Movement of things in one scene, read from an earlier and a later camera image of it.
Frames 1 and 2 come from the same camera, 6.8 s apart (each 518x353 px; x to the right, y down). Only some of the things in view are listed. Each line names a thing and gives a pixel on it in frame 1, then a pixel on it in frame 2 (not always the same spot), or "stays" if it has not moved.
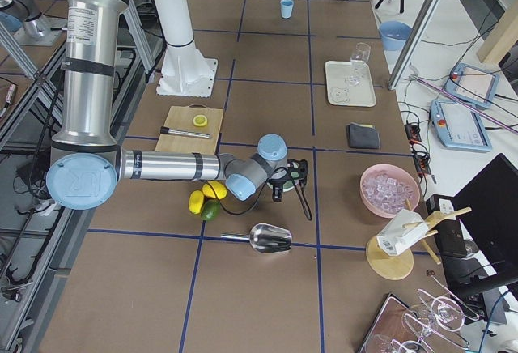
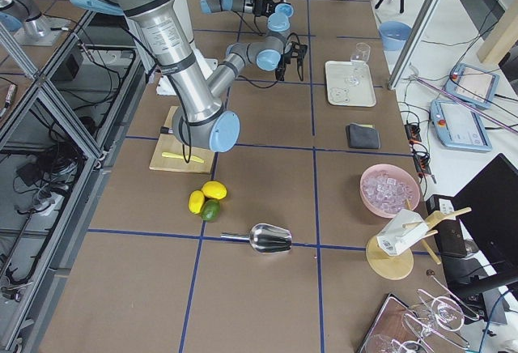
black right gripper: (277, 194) → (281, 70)
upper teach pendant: (473, 85) stays
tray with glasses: (426, 327) stays
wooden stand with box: (390, 255) stays
